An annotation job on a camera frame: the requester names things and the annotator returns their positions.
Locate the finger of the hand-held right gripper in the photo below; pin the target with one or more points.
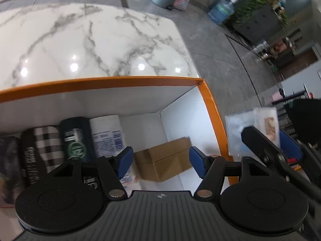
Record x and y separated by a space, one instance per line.
289 144
258 140

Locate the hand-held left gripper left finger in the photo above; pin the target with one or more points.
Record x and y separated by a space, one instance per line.
124 161

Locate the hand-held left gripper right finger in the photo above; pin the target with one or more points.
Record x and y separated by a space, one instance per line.
198 162

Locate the white tube packet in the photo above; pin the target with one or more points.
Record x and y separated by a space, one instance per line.
129 180

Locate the clear plastic box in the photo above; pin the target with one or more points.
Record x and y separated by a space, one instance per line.
240 130

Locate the white pill bottle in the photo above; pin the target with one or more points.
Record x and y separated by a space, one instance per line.
106 135

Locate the small brown cardboard box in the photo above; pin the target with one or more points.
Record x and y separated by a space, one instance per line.
165 160

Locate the orange cardboard box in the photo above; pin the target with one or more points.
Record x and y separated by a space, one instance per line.
175 120

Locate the plaid black case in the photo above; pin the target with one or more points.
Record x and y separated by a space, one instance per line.
45 145

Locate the dark printed card box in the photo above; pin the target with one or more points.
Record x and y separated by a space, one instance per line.
10 165

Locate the dark cloth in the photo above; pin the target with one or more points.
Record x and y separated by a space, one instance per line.
303 115

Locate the blue water jug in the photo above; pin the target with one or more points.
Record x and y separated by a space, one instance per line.
222 11

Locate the woven basket bag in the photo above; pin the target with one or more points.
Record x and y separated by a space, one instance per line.
181 1

